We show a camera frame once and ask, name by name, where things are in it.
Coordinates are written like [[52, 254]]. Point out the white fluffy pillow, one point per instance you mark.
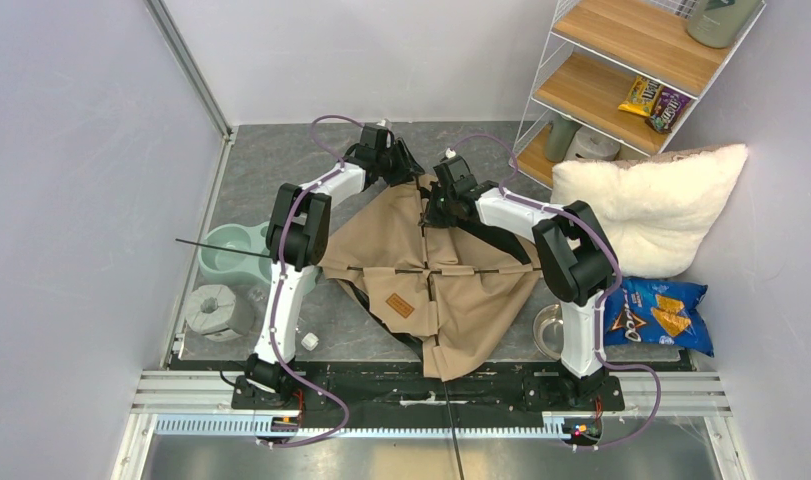
[[655, 211]]

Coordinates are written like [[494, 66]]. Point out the white wire wooden shelf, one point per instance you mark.
[[591, 56]]

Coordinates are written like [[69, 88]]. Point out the long black tent pole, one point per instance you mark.
[[441, 260]]

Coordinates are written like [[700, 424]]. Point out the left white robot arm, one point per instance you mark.
[[297, 239]]

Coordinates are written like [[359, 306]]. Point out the yellow M&M's bag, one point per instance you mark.
[[642, 96]]

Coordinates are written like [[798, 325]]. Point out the white toilet paper roll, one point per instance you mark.
[[592, 145]]

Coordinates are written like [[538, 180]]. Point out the green cylinder bottle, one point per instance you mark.
[[562, 132]]

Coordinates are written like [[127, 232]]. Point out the grey-green jar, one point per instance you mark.
[[717, 23]]

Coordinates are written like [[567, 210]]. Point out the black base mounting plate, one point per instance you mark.
[[398, 395]]

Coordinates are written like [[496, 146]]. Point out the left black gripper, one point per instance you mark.
[[408, 167]]

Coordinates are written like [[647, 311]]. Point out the mint green pet bowl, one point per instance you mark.
[[236, 255]]

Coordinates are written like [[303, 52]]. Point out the tan fabric pet tent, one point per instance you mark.
[[452, 292]]

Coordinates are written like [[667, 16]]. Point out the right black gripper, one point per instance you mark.
[[434, 217]]

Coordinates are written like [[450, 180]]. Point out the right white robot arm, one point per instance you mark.
[[572, 249]]

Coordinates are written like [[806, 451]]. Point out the clear plastic bottle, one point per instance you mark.
[[302, 334]]

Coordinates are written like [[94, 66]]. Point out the blue Doritos chip bag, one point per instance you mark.
[[657, 312]]

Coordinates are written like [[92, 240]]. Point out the stainless steel bowl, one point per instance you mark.
[[548, 332]]

